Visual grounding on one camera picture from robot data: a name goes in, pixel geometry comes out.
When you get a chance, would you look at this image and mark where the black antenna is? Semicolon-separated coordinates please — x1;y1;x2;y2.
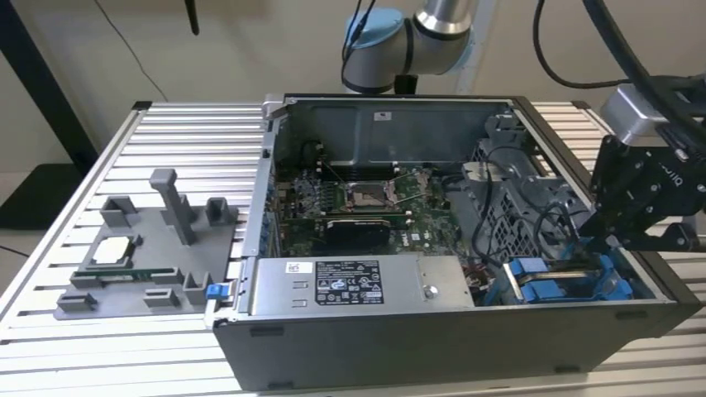
183;0;200;37

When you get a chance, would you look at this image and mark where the blue case latch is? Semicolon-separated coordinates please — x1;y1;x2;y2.
203;281;232;301

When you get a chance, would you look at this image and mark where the CPU socket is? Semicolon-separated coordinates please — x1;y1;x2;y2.
340;179;398;208

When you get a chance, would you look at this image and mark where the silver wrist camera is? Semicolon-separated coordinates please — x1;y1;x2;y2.
599;84;683;146

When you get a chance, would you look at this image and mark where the grey metal disk bay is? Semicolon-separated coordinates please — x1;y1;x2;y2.
461;136;595;265

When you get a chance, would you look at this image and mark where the thin black wall cable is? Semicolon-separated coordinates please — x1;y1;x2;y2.
92;0;170;100

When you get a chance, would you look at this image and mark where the silver CPU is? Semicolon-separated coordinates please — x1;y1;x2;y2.
92;237;134;264

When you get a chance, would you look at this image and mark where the green RAM stick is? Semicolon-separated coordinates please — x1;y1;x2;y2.
76;268;172;286

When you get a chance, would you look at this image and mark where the green motherboard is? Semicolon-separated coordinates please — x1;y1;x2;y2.
272;165;475;260

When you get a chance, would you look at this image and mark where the thin metal locking lever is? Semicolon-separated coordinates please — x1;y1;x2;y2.
322;161;347;184

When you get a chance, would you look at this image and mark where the blue empty disk carrier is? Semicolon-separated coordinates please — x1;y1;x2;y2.
521;276;633;302

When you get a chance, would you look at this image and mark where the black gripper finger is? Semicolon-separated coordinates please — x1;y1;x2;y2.
621;222;706;253
579;134;665;250

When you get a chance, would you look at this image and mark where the black arm joint cable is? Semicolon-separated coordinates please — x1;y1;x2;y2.
344;0;379;55

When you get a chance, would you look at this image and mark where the black disk wire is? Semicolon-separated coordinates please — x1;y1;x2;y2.
471;163;581;268

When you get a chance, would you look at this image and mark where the black open PC case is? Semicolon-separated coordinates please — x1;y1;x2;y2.
204;93;705;392

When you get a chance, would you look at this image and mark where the thin black looped cable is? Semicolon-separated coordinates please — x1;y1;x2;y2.
533;0;641;88

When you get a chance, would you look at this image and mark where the thick black camera cable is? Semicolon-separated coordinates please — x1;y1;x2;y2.
582;0;690;137

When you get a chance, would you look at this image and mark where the grey parts rack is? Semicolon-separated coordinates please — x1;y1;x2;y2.
54;167;242;322

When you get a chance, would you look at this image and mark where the silver power supply unit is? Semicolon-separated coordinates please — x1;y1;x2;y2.
244;254;477;318

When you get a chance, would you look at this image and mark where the black flat base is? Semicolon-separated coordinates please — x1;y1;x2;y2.
0;163;84;231

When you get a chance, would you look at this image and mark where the hard disk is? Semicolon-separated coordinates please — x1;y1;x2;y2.
506;254;630;290

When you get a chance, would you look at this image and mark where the black slanted post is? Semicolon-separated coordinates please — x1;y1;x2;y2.
0;0;100;166

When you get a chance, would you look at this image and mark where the black graphics card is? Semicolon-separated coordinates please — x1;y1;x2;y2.
319;217;397;256

